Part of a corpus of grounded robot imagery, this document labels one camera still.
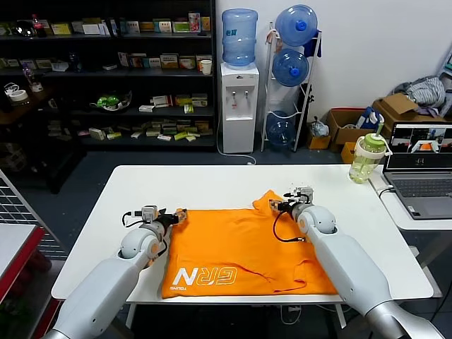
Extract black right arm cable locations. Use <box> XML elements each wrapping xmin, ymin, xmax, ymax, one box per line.
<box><xmin>273</xmin><ymin>210</ymin><xmax>315</xmax><ymax>244</ymax></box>

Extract crumpled plastic bag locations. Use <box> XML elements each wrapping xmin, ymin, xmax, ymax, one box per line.
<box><xmin>309</xmin><ymin>119</ymin><xmax>329</xmax><ymax>138</ymax></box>

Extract white water dispenser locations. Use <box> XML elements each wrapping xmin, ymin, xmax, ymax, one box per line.
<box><xmin>220</xmin><ymin>63</ymin><xmax>260</xmax><ymax>155</ymax></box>

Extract blue white bag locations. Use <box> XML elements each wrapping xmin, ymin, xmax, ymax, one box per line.
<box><xmin>355</xmin><ymin>107</ymin><xmax>385</xmax><ymax>131</ymax></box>

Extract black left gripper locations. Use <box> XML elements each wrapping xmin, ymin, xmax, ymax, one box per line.
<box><xmin>157</xmin><ymin>208</ymin><xmax>189</xmax><ymax>232</ymax></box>

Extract grey open laptop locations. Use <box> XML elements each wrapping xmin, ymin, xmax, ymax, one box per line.
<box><xmin>383</xmin><ymin>121</ymin><xmax>452</xmax><ymax>220</ymax></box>

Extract blue glass bottle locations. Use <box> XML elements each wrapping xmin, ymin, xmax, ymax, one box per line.
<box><xmin>69</xmin><ymin>52</ymin><xmax>83</xmax><ymax>74</ymax></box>

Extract shiny dark round bowl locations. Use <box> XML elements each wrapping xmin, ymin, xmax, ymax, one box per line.
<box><xmin>13</xmin><ymin>20</ymin><xmax>37</xmax><ymax>39</ymax></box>

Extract dark blue hanging cloth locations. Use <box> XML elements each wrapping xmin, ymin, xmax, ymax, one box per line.
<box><xmin>302</xmin><ymin>31</ymin><xmax>323</xmax><ymax>60</ymax></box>

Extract cardboard box holding clothes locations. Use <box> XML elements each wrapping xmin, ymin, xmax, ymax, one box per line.
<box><xmin>372</xmin><ymin>93</ymin><xmax>451</xmax><ymax>141</ymax></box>

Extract upright blue water jug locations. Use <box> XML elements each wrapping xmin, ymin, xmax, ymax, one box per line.
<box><xmin>221</xmin><ymin>8</ymin><xmax>258</xmax><ymax>70</ymax></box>

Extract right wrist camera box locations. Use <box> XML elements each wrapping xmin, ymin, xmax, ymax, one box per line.
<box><xmin>289</xmin><ymin>183</ymin><xmax>314</xmax><ymax>206</ymax></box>

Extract blue water jug lying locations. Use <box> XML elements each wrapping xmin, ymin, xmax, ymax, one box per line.
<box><xmin>274</xmin><ymin>4</ymin><xmax>318</xmax><ymax>48</ymax></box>
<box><xmin>271</xmin><ymin>48</ymin><xmax>310</xmax><ymax>88</ymax></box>
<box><xmin>265</xmin><ymin>110</ymin><xmax>297</xmax><ymax>147</ymax></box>

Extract dark bowl green contents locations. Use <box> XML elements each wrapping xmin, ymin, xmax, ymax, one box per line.
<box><xmin>90</xmin><ymin>90</ymin><xmax>133</xmax><ymax>114</ymax></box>

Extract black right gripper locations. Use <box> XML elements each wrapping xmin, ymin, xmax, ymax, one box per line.
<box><xmin>268</xmin><ymin>199</ymin><xmax>301</xmax><ymax>215</ymax></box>

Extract small brown cardboard box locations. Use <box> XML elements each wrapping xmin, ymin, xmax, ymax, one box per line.
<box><xmin>340</xmin><ymin>142</ymin><xmax>357</xmax><ymax>165</ymax></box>

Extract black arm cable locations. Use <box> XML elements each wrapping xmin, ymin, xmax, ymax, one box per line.
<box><xmin>273</xmin><ymin>210</ymin><xmax>315</xmax><ymax>244</ymax></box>
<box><xmin>122</xmin><ymin>210</ymin><xmax>149</xmax><ymax>227</ymax></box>

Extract large open cardboard box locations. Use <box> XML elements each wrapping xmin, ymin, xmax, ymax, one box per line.
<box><xmin>326</xmin><ymin>108</ymin><xmax>375</xmax><ymax>145</ymax></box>

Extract white metal jug rack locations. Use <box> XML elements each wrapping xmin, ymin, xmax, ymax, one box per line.
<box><xmin>260</xmin><ymin>22</ymin><xmax>323</xmax><ymax>153</ymax></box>

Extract white tape roll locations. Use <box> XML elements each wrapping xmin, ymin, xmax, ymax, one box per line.
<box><xmin>7</xmin><ymin>90</ymin><xmax>29</xmax><ymax>104</ymax></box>

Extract white dispenser power cord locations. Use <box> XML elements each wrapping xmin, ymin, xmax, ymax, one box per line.
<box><xmin>215</xmin><ymin>119</ymin><xmax>257</xmax><ymax>166</ymax></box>

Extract black stand beside rack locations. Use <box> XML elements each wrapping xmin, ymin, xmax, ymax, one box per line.
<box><xmin>299</xmin><ymin>84</ymin><xmax>315</xmax><ymax>123</ymax></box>

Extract clear bottle green lid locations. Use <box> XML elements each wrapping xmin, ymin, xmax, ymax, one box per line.
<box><xmin>348</xmin><ymin>118</ymin><xmax>393</xmax><ymax>185</ymax></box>

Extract orange t-shirt white print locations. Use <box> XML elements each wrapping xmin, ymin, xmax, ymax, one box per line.
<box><xmin>161</xmin><ymin>189</ymin><xmax>338</xmax><ymax>301</ymax></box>

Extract small orange cardboard box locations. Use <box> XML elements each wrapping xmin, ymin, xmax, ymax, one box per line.
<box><xmin>306</xmin><ymin>133</ymin><xmax>332</xmax><ymax>151</ymax></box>

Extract beige hanging cloth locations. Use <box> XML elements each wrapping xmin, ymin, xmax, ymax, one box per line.
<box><xmin>265</xmin><ymin>30</ymin><xmax>284</xmax><ymax>51</ymax></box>

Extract cola bottle red label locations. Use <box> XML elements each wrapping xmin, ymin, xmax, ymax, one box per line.
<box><xmin>31</xmin><ymin>14</ymin><xmax>48</xmax><ymax>39</ymax></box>

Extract black shelving unit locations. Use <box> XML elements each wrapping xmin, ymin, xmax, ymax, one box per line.
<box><xmin>0</xmin><ymin>0</ymin><xmax>218</xmax><ymax>195</ymax></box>

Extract grey pile of clothes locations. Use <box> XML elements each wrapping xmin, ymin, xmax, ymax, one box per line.
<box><xmin>393</xmin><ymin>76</ymin><xmax>446</xmax><ymax>117</ymax></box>

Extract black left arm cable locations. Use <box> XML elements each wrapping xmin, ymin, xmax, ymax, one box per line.
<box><xmin>122</xmin><ymin>210</ymin><xmax>149</xmax><ymax>227</ymax></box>

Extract white wire grid panel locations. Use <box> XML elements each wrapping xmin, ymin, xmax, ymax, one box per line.
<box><xmin>0</xmin><ymin>169</ymin><xmax>66</xmax><ymax>257</ymax></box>

